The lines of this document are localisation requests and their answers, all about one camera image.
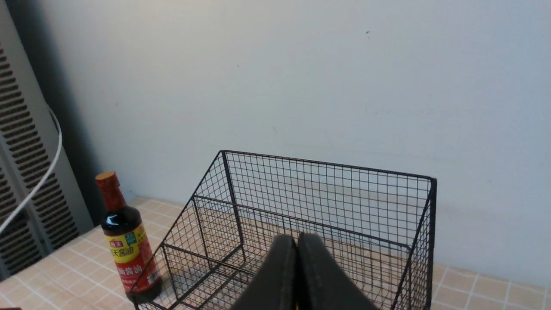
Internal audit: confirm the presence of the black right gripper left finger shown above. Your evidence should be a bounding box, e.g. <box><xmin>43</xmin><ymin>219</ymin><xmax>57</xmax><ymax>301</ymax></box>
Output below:
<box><xmin>231</xmin><ymin>234</ymin><xmax>297</xmax><ymax>310</ymax></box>

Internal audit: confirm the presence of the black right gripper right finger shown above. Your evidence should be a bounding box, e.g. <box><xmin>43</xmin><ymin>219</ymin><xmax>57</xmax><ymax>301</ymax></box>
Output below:
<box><xmin>297</xmin><ymin>233</ymin><xmax>377</xmax><ymax>310</ymax></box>

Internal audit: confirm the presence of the soy sauce bottle red label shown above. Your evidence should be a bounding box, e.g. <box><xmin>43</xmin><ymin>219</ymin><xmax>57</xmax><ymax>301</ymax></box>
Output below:
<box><xmin>95</xmin><ymin>171</ymin><xmax>163</xmax><ymax>304</ymax></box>

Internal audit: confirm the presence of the checkered beige tablecloth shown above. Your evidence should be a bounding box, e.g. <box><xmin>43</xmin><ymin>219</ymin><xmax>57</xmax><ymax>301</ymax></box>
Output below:
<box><xmin>1</xmin><ymin>227</ymin><xmax>551</xmax><ymax>310</ymax></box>

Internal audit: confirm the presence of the grey vented appliance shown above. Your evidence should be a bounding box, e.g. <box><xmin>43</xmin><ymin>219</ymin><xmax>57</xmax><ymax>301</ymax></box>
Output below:
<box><xmin>0</xmin><ymin>0</ymin><xmax>94</xmax><ymax>280</ymax></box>

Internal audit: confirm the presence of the black wire mesh shelf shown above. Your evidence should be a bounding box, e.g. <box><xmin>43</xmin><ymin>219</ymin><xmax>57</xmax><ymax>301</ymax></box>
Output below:
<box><xmin>131</xmin><ymin>150</ymin><xmax>437</xmax><ymax>310</ymax></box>

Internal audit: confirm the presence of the white cable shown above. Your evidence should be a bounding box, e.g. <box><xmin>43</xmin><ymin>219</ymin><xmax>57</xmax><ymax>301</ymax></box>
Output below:
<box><xmin>0</xmin><ymin>105</ymin><xmax>63</xmax><ymax>235</ymax></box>

